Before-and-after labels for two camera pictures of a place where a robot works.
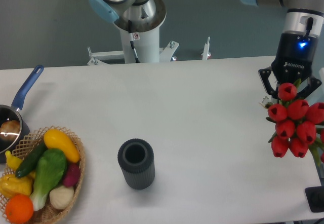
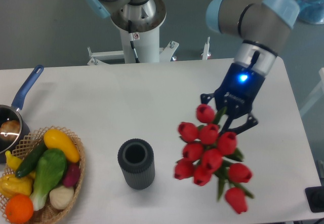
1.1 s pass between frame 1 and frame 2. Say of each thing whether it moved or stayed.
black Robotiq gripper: moved
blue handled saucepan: stayed
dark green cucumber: stayed
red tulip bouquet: moved
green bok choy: stayed
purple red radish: stayed
